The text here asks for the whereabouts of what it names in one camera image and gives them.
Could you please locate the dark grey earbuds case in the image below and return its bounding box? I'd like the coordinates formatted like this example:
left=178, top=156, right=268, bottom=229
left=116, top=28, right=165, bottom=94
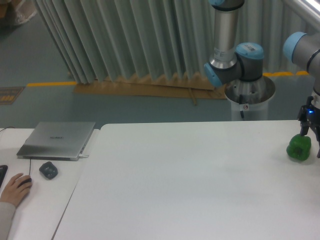
left=39, top=161, right=59, bottom=180

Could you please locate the floor warning sticker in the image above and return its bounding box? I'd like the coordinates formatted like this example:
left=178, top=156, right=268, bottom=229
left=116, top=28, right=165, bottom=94
left=0, top=86, right=25, bottom=105

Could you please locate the grey sleeved forearm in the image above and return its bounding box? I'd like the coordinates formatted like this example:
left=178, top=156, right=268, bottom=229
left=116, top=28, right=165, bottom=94
left=0, top=202, right=16, bottom=240

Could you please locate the white side table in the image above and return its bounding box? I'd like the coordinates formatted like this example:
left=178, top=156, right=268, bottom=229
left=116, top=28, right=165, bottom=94
left=0, top=128, right=100, bottom=240

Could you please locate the black computer mouse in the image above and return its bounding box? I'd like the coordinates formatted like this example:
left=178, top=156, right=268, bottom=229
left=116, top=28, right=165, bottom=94
left=17, top=177, right=32, bottom=192

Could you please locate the cardboard box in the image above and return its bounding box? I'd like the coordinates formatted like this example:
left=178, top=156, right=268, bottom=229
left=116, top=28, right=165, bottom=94
left=0, top=0, right=11, bottom=19

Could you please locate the brown cardboard sheet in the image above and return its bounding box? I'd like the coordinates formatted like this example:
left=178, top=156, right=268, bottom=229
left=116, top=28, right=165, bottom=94
left=73, top=72, right=226, bottom=106

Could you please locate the silver closed laptop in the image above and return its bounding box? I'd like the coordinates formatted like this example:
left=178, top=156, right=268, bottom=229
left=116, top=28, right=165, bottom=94
left=16, top=121, right=96, bottom=161

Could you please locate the person's hand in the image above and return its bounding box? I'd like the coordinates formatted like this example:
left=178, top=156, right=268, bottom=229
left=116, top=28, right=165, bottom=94
left=0, top=173, right=33, bottom=208

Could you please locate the clear plastic bag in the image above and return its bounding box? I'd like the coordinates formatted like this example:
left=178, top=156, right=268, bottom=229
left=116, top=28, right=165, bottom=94
left=7, top=0, right=37, bottom=26

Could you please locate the green bell pepper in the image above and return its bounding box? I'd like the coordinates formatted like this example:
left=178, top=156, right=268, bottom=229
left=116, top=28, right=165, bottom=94
left=286, top=134, right=312, bottom=161

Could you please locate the pale green pleated curtain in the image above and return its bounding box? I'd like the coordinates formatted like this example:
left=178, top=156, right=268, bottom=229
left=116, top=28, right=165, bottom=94
left=34, top=0, right=320, bottom=84

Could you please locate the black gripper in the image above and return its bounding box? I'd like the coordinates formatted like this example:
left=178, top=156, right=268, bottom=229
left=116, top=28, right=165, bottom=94
left=296, top=94, right=320, bottom=159

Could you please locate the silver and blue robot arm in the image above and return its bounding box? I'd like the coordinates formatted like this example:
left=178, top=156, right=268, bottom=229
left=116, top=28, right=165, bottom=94
left=204, top=0, right=320, bottom=161

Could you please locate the white laptop plug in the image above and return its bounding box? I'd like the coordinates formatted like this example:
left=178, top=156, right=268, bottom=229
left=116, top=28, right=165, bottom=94
left=78, top=154, right=89, bottom=159

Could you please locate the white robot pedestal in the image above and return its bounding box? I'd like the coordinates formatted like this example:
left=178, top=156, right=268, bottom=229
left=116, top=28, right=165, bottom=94
left=224, top=76, right=276, bottom=121

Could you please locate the black keyboard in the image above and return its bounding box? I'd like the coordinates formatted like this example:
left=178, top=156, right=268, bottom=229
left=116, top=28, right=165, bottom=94
left=0, top=165, right=8, bottom=187

